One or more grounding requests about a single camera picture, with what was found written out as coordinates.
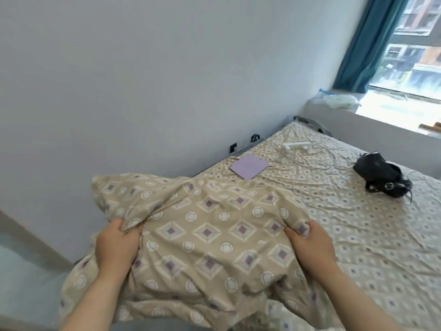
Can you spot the white power strip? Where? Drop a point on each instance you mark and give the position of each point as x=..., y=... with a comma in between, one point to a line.
x=294, y=145

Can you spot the clear plastic bag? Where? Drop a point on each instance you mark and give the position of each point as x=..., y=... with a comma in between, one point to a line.
x=336, y=99

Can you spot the person's right forearm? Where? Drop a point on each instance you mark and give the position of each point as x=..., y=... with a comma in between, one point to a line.
x=351, y=299

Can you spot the bed with patterned sheet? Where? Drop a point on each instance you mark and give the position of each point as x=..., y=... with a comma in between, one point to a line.
x=379, y=258

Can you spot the teal curtain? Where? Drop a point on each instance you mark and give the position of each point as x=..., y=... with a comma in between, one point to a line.
x=368, y=41

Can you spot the wooden planks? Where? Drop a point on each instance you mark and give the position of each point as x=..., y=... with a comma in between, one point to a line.
x=430, y=127

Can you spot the black wall socket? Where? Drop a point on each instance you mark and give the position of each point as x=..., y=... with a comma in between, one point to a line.
x=233, y=146

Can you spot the person's right hand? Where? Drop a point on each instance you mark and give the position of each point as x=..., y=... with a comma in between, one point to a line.
x=315, y=249

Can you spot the person's left forearm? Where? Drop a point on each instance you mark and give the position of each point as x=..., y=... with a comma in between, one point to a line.
x=93, y=306

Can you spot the person's left hand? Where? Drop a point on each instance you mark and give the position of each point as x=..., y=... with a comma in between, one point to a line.
x=115, y=251

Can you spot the purple notebook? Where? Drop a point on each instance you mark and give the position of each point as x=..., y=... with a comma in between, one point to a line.
x=249, y=167

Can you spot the beige diamond patterned pillow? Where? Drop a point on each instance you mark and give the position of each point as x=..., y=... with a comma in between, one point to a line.
x=213, y=237

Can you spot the black plug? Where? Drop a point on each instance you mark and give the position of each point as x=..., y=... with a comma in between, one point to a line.
x=255, y=137

